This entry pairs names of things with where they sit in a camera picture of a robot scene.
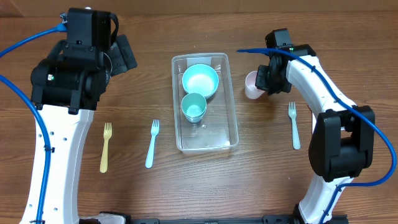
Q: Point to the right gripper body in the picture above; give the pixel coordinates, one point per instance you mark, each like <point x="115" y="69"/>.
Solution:
<point x="272" y="79"/>

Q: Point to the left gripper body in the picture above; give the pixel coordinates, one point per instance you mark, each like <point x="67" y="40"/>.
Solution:
<point x="123" y="55"/>

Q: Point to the pink plastic cup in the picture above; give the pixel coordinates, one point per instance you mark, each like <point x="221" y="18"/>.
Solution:
<point x="251" y="91"/>

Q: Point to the green plastic fork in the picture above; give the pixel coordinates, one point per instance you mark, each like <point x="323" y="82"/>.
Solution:
<point x="295" y="134"/>

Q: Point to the light blue bowl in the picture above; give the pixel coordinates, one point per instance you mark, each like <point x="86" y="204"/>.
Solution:
<point x="201" y="79"/>

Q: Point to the yellow plastic fork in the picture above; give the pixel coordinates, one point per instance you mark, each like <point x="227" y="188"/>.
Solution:
<point x="104" y="158"/>

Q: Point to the light blue plastic fork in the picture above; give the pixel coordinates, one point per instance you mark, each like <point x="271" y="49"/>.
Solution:
<point x="150" y="154"/>

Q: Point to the green plastic cup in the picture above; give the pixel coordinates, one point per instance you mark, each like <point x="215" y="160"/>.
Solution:
<point x="194" y="106"/>

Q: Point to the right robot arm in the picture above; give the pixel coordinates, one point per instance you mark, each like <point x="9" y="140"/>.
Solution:
<point x="342" y="135"/>

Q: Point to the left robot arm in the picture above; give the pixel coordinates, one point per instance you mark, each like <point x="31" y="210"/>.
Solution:
<point x="67" y="133"/>

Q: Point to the clear plastic container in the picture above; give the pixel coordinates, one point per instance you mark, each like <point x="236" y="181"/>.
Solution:
<point x="218" y="129"/>

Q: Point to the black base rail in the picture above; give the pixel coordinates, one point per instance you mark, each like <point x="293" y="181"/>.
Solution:
<point x="205" y="221"/>

